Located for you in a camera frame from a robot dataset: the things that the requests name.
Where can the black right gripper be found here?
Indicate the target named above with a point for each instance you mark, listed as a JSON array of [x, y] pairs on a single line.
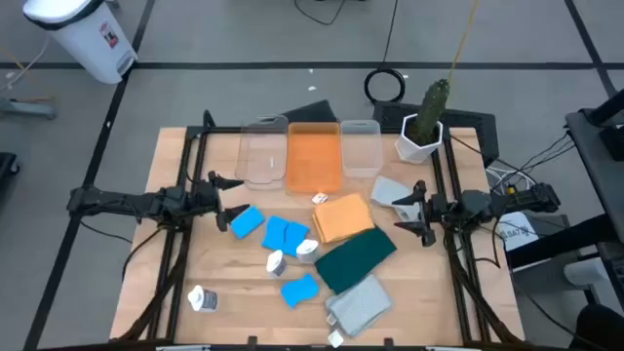
[[439, 209]]

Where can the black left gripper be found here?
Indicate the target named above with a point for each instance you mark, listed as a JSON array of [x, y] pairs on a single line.
[[205, 199]]

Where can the blue sponge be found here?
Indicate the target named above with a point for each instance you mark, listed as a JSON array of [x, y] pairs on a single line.
[[274, 233], [298, 291], [247, 222], [294, 236]]

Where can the light grey cloth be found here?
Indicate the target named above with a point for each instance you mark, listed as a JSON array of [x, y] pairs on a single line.
[[387, 190]]

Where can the orange cloth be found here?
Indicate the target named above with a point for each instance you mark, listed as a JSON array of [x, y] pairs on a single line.
[[343, 217]]

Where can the dark green cloth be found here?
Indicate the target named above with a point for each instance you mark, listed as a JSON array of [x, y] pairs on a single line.
[[353, 258]]

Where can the paper cloth tag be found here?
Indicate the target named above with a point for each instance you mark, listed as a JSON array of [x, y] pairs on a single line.
[[320, 198], [335, 338]]

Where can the grey waffle cloth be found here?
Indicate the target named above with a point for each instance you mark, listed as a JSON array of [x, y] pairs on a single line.
[[361, 304]]

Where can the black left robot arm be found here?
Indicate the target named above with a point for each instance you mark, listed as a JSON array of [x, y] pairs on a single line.
[[112, 200]]

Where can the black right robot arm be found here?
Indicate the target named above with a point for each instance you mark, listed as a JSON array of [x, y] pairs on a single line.
[[502, 201]]

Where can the white planter pot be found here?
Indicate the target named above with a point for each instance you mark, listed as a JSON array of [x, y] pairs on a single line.
[[414, 151]]

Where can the large clear plastic bin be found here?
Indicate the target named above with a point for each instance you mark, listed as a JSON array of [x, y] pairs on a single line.
[[263, 146]]

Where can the white printed paper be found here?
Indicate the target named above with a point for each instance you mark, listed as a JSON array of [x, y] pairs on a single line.
[[519, 231]]

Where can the orange plastic bin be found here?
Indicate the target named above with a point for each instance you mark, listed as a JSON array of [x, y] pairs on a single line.
[[314, 161]]

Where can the green cactus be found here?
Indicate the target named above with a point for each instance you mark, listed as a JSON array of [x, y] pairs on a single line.
[[431, 109]]

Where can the dark floor plate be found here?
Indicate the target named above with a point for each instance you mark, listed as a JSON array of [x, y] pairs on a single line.
[[312, 113]]

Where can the black table clamp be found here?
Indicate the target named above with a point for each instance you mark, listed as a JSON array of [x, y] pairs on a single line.
[[251, 339], [388, 340]]

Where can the dark grey cart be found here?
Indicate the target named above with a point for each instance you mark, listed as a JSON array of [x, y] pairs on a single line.
[[595, 161]]

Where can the white trash can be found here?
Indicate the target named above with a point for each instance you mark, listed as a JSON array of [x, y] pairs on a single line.
[[88, 39]]

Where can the black chair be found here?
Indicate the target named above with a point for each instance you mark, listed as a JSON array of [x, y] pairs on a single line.
[[599, 329]]

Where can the grey stand foot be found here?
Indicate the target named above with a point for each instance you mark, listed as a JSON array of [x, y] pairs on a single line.
[[29, 108]]

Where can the black metal rig frame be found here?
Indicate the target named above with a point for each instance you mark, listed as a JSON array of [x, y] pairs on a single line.
[[214, 130]]

